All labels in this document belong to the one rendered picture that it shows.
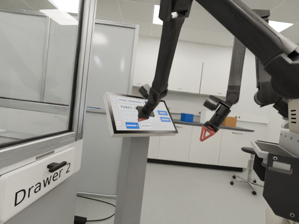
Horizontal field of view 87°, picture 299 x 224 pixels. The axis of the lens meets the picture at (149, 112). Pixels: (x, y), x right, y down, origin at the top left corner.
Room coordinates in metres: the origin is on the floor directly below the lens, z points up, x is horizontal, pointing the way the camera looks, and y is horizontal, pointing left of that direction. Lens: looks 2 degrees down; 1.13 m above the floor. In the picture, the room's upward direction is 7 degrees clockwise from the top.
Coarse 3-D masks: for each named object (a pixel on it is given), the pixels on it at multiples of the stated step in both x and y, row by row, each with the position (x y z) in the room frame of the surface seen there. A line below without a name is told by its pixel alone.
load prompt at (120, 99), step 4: (116, 96) 1.06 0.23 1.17; (120, 100) 1.06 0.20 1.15; (124, 100) 1.08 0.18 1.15; (128, 100) 1.10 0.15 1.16; (132, 100) 1.12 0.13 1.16; (136, 100) 1.14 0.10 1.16; (140, 100) 1.17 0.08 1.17; (144, 100) 1.19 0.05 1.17; (136, 104) 1.12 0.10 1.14; (140, 104) 1.14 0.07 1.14; (144, 104) 1.17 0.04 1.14
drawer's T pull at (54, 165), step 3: (63, 162) 0.53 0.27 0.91; (66, 162) 0.54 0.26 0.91; (48, 165) 0.50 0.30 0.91; (51, 165) 0.50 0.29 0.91; (54, 165) 0.50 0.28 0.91; (57, 165) 0.50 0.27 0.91; (60, 165) 0.51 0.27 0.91; (63, 165) 0.52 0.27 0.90; (51, 168) 0.47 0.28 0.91; (54, 168) 0.48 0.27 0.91; (57, 168) 0.50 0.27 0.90; (51, 171) 0.47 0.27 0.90; (54, 171) 0.48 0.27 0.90
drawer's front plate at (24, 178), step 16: (48, 160) 0.50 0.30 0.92; (64, 160) 0.59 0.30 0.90; (0, 176) 0.37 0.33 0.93; (16, 176) 0.39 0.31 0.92; (32, 176) 0.45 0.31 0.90; (48, 176) 0.51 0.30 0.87; (64, 176) 0.60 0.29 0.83; (0, 192) 0.37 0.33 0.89; (32, 192) 0.45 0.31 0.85; (0, 208) 0.37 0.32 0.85; (16, 208) 0.40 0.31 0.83
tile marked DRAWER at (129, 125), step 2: (126, 122) 0.97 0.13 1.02; (128, 122) 0.98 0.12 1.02; (130, 122) 0.99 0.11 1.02; (132, 122) 1.00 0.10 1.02; (134, 122) 1.01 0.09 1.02; (136, 122) 1.02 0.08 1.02; (126, 124) 0.96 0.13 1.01; (128, 124) 0.97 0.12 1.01; (130, 124) 0.98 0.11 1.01; (132, 124) 0.99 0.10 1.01; (134, 124) 1.00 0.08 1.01; (136, 124) 1.00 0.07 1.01; (138, 124) 1.01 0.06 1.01; (126, 126) 0.95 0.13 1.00; (128, 126) 0.96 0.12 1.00; (130, 126) 0.97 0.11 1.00; (132, 126) 0.98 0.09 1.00; (134, 126) 0.99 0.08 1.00; (136, 126) 1.00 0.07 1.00; (138, 126) 1.01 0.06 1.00; (128, 128) 0.95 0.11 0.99; (130, 128) 0.96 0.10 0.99; (132, 128) 0.97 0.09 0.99; (134, 128) 0.98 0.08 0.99; (136, 128) 0.98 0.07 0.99; (138, 128) 0.99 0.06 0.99
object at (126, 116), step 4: (120, 112) 0.99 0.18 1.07; (124, 112) 1.01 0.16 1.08; (128, 112) 1.03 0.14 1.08; (132, 112) 1.05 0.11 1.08; (136, 112) 1.07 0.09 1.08; (124, 116) 0.99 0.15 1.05; (128, 116) 1.01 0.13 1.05; (132, 116) 1.03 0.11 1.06; (136, 116) 1.05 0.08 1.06; (156, 116) 1.16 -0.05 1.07; (124, 120) 0.97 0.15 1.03; (128, 120) 0.99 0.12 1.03; (132, 120) 1.01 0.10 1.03; (136, 120) 1.03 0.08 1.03; (144, 120) 1.07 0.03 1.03; (148, 120) 1.09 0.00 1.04; (152, 120) 1.11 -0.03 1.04; (156, 120) 1.13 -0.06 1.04
